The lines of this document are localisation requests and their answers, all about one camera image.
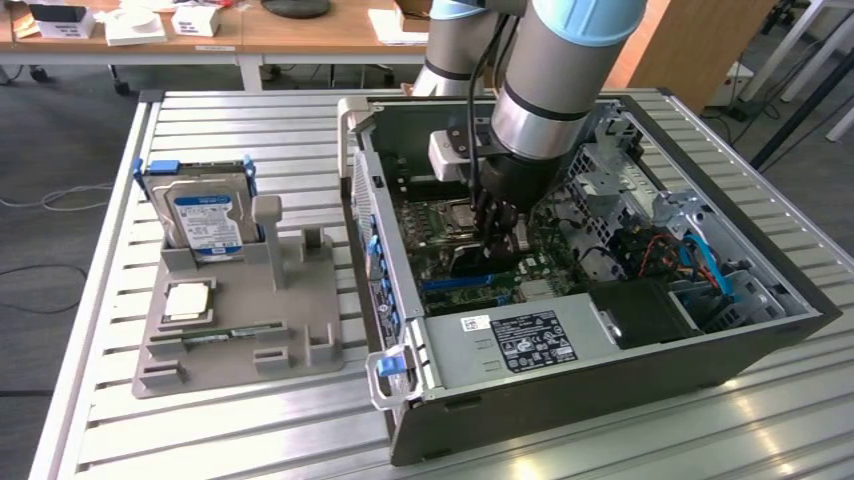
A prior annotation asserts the green motherboard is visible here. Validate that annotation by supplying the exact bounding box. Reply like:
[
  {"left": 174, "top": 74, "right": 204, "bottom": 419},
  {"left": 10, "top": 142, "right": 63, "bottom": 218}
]
[{"left": 393, "top": 172, "right": 595, "bottom": 317}]

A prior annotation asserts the grey parts rack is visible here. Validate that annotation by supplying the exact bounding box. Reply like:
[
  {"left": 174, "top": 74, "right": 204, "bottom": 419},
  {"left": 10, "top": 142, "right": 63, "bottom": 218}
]
[{"left": 131, "top": 194, "right": 347, "bottom": 400}]

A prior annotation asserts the white box with black item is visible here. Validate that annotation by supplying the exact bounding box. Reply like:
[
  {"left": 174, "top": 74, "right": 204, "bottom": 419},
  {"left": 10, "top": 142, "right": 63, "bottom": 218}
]
[{"left": 30, "top": 3, "right": 96, "bottom": 40}]

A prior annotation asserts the black floor cable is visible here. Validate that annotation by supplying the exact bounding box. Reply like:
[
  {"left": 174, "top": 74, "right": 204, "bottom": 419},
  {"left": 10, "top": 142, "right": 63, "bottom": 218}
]
[{"left": 0, "top": 263, "right": 90, "bottom": 282}]

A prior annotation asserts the white paper stack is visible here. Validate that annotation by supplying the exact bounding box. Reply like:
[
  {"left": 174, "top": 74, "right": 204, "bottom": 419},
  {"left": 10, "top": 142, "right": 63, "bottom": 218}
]
[{"left": 369, "top": 9, "right": 430, "bottom": 48}]

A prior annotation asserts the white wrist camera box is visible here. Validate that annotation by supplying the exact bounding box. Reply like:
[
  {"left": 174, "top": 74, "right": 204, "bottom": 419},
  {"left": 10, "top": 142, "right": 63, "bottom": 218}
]
[{"left": 429, "top": 130, "right": 497, "bottom": 184}]

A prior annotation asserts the black round item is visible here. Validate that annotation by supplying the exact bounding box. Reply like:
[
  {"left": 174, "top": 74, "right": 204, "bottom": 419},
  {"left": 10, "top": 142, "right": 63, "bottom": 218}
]
[{"left": 259, "top": 0, "right": 334, "bottom": 19}]

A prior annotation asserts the white round object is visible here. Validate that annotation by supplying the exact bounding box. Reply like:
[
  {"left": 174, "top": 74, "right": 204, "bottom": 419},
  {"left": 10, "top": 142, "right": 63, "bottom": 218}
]
[{"left": 103, "top": 6, "right": 168, "bottom": 48}]

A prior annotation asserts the grey power supply unit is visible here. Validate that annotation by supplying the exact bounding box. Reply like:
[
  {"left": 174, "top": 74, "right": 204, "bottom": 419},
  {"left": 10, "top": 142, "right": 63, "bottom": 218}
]
[{"left": 423, "top": 294, "right": 623, "bottom": 392}]

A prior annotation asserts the hard disk with blue caddy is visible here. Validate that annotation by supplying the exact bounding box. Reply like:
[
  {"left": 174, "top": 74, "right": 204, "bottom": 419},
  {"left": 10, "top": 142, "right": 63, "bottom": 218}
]
[{"left": 131, "top": 155, "right": 263, "bottom": 262}]

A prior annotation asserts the silver drive cage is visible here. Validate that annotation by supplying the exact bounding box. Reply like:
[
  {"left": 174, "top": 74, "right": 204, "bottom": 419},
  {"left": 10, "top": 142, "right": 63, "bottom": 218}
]
[{"left": 563, "top": 143, "right": 677, "bottom": 281}]

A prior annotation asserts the red and black wire bundle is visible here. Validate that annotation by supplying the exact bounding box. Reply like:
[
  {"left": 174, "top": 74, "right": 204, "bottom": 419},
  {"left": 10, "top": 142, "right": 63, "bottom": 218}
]
[{"left": 611, "top": 226, "right": 710, "bottom": 281}]

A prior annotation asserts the blue wire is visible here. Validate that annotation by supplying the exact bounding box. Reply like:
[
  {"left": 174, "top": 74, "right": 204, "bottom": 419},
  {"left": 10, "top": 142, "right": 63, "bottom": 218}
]
[{"left": 684, "top": 231, "right": 748, "bottom": 305}]

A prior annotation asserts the small white printed box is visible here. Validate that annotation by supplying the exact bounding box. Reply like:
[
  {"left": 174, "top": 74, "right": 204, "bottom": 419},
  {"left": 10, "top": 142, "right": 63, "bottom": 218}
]
[{"left": 171, "top": 4, "right": 224, "bottom": 38}]

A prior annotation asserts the CPU socket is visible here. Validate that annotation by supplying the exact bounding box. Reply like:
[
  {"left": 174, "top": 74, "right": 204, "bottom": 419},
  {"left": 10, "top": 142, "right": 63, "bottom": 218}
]
[{"left": 433, "top": 198, "right": 479, "bottom": 237}]

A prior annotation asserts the black RAM slot row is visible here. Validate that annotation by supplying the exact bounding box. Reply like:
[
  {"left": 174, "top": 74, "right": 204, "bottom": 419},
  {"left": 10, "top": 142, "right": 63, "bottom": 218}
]
[{"left": 398, "top": 174, "right": 469, "bottom": 202}]

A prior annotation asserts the wooden cabinet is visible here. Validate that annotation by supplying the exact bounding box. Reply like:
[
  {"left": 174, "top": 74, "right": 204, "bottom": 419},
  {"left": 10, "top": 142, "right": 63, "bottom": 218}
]
[{"left": 599, "top": 0, "right": 781, "bottom": 115}]

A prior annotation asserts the silver disk bay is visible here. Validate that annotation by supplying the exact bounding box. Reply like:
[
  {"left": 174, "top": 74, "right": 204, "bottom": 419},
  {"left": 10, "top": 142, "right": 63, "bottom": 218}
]
[{"left": 666, "top": 269, "right": 804, "bottom": 335}]

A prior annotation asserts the silver CPU chip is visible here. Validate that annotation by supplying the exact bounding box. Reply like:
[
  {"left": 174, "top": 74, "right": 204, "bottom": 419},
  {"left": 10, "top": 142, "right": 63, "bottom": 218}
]
[{"left": 163, "top": 281, "right": 219, "bottom": 324}]

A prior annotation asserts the black open PC case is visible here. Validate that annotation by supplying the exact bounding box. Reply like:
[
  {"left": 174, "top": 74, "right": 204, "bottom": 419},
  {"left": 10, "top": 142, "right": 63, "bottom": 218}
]
[{"left": 337, "top": 93, "right": 844, "bottom": 469}]

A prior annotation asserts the blue expansion slot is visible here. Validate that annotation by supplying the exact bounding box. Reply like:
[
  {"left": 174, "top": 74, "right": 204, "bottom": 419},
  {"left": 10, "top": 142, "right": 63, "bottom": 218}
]
[{"left": 419, "top": 273, "right": 497, "bottom": 295}]

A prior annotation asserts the white floor cable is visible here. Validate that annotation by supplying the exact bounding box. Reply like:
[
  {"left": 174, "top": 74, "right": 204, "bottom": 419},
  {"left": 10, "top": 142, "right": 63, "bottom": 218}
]
[{"left": 0, "top": 181, "right": 116, "bottom": 212}]

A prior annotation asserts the white table frame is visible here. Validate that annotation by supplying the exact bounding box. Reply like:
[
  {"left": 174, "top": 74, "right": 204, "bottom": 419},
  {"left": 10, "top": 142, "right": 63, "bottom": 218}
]
[{"left": 737, "top": 0, "right": 854, "bottom": 144}]

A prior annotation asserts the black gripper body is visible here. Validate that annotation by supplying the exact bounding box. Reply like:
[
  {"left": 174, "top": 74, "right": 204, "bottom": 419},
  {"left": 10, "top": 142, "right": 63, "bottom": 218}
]
[{"left": 478, "top": 152, "right": 569, "bottom": 211}]

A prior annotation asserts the black graphics card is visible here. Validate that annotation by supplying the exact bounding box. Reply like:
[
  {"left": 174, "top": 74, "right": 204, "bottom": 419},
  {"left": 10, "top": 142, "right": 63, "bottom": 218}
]
[{"left": 450, "top": 242, "right": 515, "bottom": 279}]

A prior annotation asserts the white device on floor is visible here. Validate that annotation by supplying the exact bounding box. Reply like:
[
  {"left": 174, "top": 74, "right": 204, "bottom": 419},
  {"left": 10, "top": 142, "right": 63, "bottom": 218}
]
[{"left": 705, "top": 59, "right": 761, "bottom": 110}]

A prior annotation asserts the black slanted pole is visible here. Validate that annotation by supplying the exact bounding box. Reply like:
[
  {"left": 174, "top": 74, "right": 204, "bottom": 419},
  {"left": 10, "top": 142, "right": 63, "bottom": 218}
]
[{"left": 748, "top": 62, "right": 854, "bottom": 171}]

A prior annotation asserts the wooden desk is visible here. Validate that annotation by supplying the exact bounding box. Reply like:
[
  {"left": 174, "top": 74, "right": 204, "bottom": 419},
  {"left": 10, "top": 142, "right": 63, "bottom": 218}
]
[{"left": 0, "top": 0, "right": 522, "bottom": 95}]

